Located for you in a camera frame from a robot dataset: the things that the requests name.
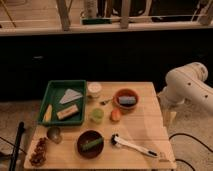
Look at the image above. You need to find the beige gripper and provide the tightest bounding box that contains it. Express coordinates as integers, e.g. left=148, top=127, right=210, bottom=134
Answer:
left=161, top=102, right=177, bottom=128

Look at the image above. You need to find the white dish brush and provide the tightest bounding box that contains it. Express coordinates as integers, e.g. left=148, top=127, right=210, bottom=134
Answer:
left=111, top=134, right=158, bottom=157

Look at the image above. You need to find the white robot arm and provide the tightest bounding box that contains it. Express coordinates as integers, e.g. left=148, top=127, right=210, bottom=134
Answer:
left=157, top=62, right=213, bottom=128

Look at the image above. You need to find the small metal cup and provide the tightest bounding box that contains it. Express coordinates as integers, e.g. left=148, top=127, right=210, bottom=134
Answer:
left=47, top=127, right=62, bottom=144

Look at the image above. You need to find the orange bowl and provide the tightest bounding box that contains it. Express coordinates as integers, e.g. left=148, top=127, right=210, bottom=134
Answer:
left=113, top=88, right=139, bottom=110

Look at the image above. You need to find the blue sponge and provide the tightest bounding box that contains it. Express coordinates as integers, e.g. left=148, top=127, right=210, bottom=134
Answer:
left=118, top=96, right=136, bottom=105

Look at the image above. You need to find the orange toy fruit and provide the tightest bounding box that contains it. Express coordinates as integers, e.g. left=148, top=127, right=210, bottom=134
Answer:
left=110, top=108, right=121, bottom=122

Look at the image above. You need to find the white round container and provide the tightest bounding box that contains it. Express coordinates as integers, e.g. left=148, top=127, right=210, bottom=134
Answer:
left=87, top=82, right=102, bottom=98

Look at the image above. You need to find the dark brown bowl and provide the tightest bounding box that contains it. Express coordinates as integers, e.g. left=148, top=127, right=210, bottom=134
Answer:
left=77, top=130, right=104, bottom=159

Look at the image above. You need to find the green toy vegetable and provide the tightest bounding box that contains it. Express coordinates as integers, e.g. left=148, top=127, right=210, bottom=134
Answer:
left=82, top=138, right=103, bottom=151

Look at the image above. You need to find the grey triangular cloth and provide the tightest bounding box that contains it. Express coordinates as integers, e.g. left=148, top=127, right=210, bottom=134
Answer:
left=59, top=89, right=82, bottom=104

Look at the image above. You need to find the wooden block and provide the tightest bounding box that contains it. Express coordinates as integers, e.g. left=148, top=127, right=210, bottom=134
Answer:
left=57, top=104, right=79, bottom=120

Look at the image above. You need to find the green plastic tray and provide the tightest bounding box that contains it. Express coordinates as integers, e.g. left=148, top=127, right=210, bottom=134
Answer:
left=38, top=80, right=86, bottom=126

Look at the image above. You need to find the yellow corn toy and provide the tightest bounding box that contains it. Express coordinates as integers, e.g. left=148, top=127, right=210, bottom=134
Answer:
left=43, top=104, right=52, bottom=122

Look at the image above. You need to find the brown grape bunch toy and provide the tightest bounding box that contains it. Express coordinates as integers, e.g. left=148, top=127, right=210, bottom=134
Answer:
left=29, top=137, right=47, bottom=167

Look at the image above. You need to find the black pole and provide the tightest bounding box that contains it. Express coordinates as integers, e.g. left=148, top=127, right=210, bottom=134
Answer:
left=9, top=122, right=25, bottom=171

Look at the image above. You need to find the black floor cable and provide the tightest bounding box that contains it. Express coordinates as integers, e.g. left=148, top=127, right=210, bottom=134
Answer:
left=168, top=132, right=213, bottom=171

